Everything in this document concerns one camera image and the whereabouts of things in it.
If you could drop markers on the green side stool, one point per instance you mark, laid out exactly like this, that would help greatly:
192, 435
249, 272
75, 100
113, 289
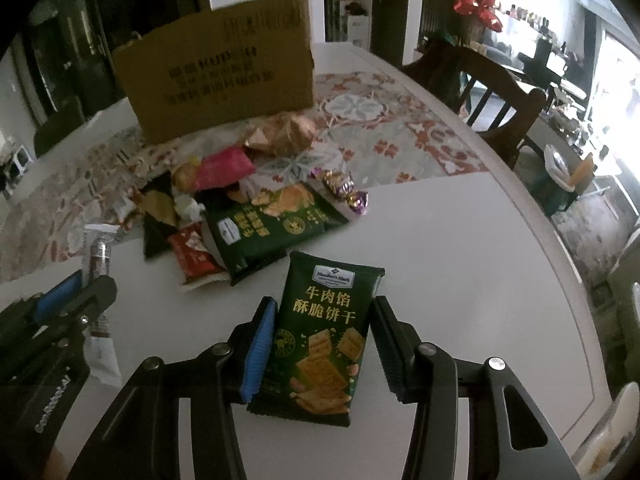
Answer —
556, 187

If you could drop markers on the silver white tube packet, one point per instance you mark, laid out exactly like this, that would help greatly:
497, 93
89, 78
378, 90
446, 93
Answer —
99, 350

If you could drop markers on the small round orange snack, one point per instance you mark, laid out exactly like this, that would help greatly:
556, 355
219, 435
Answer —
184, 176

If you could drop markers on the purple wrapped candy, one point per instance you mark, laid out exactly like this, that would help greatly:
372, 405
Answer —
358, 201

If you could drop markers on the brown cardboard box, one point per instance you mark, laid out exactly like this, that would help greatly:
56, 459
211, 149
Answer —
242, 61

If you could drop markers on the black snack packet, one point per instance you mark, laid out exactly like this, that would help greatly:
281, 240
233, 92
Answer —
159, 215

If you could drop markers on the pink red snack packet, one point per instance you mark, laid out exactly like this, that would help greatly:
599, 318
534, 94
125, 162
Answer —
223, 169

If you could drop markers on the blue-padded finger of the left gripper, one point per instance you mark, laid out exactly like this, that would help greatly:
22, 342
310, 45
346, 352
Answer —
53, 302

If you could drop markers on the green beef cracker packet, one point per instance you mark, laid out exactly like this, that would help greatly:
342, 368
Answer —
318, 341

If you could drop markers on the red bow balloon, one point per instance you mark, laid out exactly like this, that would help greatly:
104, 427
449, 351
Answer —
484, 10

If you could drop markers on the rose gold foil snack bag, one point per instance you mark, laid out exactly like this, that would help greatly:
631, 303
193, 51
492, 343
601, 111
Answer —
282, 135

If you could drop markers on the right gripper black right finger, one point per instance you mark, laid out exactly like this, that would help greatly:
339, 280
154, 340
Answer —
396, 342

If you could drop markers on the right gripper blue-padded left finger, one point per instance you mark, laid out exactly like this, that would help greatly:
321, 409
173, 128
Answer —
260, 336

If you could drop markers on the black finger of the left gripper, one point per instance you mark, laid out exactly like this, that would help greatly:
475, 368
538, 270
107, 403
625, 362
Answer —
89, 303

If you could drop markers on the small red snack packet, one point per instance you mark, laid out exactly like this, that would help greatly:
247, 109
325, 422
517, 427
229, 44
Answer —
197, 264

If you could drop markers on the dark wooden chair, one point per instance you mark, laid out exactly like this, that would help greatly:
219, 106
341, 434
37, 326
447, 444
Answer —
464, 79

